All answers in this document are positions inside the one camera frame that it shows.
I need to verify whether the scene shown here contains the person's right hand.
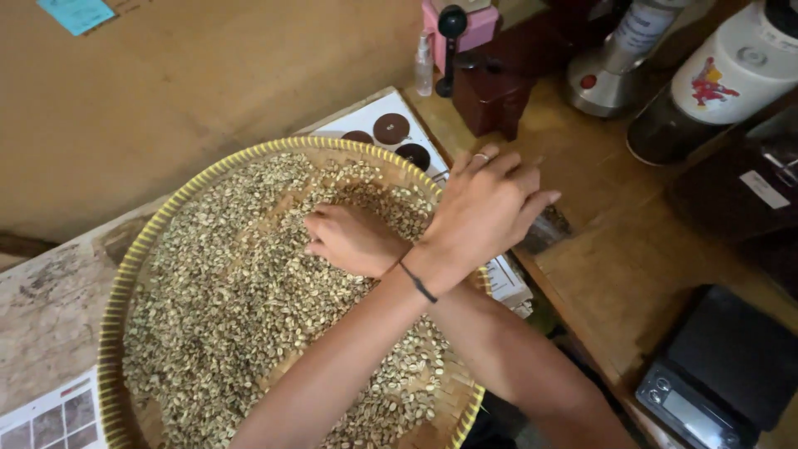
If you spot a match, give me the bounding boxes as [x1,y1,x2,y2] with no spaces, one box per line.
[303,202,414,279]

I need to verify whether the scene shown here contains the person's left hand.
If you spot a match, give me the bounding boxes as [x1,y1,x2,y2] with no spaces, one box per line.
[404,145,562,295]

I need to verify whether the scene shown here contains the heap of green coffee beans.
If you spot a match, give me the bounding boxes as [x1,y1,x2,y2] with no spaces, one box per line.
[121,153,451,449]

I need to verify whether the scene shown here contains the black wrist band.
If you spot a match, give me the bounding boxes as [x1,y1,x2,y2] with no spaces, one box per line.
[399,262,439,304]

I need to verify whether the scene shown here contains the white chart card brown circles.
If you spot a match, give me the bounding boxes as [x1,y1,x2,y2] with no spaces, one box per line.
[310,90,534,319]

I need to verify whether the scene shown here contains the small clear spray bottle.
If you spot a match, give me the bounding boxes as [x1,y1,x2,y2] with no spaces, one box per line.
[415,31,434,97]

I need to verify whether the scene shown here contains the woven bamboo tray yellow rim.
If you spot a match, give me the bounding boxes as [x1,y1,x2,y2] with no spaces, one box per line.
[96,136,493,449]

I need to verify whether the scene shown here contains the dark red manual coffee grinder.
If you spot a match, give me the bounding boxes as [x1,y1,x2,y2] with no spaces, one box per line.
[435,5,577,141]

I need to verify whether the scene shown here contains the dark bag of beans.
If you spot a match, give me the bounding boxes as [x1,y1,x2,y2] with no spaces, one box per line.
[516,206,572,255]

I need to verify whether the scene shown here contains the pink box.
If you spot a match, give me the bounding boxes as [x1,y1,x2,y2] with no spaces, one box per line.
[422,0,501,74]

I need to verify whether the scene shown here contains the blue paper note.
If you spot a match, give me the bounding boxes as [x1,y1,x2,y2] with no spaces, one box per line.
[36,0,117,36]

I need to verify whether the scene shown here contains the printed sheet with photo squares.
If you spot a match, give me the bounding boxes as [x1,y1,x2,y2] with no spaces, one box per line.
[0,368,107,449]

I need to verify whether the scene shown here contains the steel electric grinder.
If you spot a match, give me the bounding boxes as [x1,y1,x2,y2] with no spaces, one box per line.
[566,0,693,119]

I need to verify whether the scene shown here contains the dark container with white label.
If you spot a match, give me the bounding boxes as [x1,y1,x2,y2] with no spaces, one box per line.
[664,109,798,244]

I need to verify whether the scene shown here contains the black digital scale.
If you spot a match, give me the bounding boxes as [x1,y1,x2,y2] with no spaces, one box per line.
[635,285,798,449]

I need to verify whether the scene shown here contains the white grinder with red sticker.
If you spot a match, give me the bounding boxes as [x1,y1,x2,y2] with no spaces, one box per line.
[626,0,798,167]

